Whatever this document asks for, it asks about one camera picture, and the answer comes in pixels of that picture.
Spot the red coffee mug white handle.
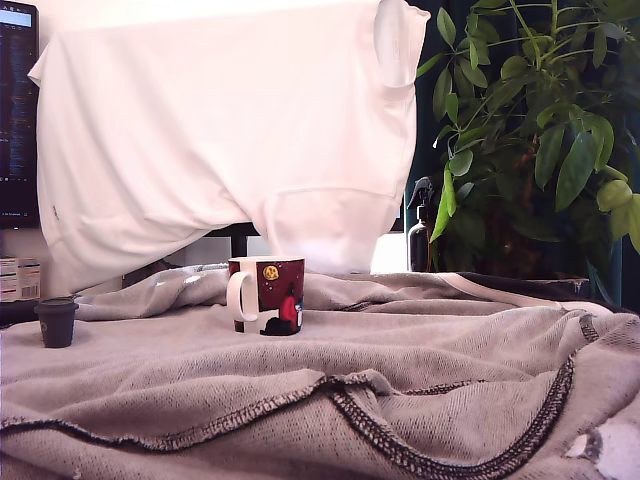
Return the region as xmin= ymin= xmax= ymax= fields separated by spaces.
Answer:
xmin=225 ymin=255 xmax=306 ymax=337

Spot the black computer monitor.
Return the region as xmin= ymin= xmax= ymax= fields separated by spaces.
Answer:
xmin=0 ymin=0 xmax=41 ymax=231

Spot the black monitor stand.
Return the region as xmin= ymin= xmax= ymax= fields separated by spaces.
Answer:
xmin=202 ymin=222 xmax=262 ymax=261

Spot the white draped cloth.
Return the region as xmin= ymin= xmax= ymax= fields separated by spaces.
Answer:
xmin=27 ymin=0 xmax=432 ymax=297

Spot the grey knitted cloth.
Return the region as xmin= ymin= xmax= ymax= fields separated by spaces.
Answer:
xmin=0 ymin=262 xmax=640 ymax=480

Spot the grey coffee capsule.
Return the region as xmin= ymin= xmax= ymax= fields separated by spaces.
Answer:
xmin=33 ymin=296 xmax=80 ymax=349

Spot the dark teal curtain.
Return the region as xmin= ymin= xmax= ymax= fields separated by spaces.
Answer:
xmin=402 ymin=0 xmax=640 ymax=281

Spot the green leafy houseplant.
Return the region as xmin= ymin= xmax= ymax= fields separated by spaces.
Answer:
xmin=415 ymin=0 xmax=640 ymax=301

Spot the black spray bottle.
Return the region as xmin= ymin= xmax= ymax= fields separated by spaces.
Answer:
xmin=405 ymin=175 xmax=441 ymax=274

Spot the white cardboard box orange print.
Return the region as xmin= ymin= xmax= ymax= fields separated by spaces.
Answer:
xmin=0 ymin=256 xmax=42 ymax=304

